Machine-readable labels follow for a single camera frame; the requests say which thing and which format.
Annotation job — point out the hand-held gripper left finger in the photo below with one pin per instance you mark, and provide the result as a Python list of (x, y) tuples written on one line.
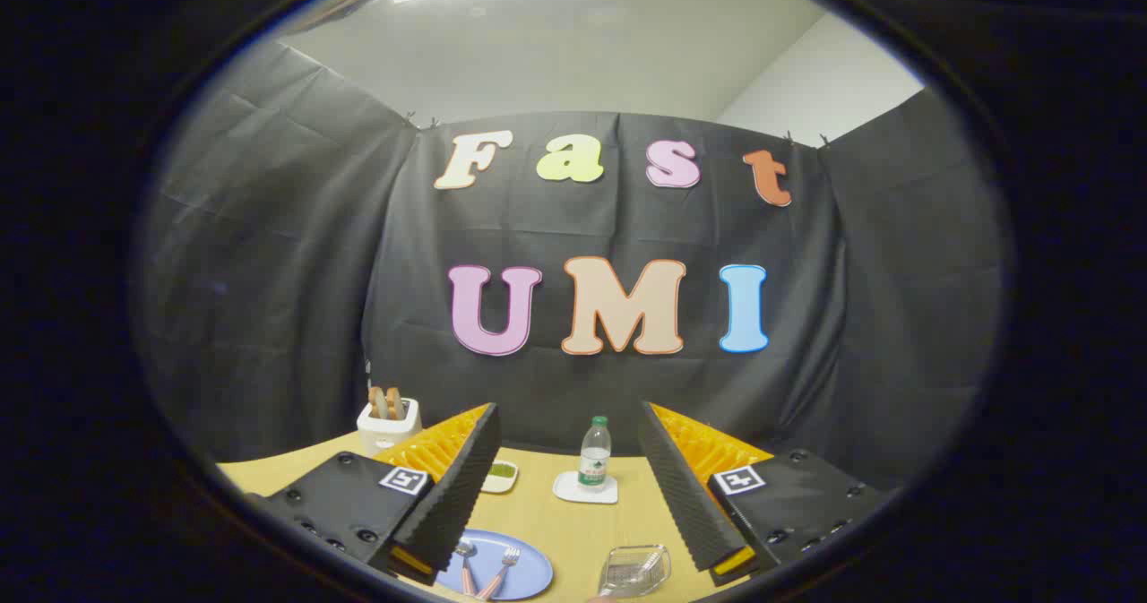
[(461, 486)]

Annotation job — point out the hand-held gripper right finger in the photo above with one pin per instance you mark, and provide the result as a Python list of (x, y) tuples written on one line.
[(685, 495)]

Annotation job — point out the white divided dish with beans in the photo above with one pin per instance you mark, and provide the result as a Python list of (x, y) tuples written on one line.
[(501, 475)]

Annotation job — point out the white toaster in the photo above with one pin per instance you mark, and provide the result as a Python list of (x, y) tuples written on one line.
[(385, 433)]

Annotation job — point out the clear water bottle green cap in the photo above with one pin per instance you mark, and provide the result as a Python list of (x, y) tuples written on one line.
[(594, 460)]

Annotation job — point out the white square coaster tray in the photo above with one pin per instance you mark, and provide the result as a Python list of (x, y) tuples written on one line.
[(566, 490)]

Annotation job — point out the toast bread slice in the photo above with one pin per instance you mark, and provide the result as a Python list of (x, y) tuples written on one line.
[(394, 402), (377, 402)]

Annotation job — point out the blue round plate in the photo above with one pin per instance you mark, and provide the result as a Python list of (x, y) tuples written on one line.
[(533, 576)]

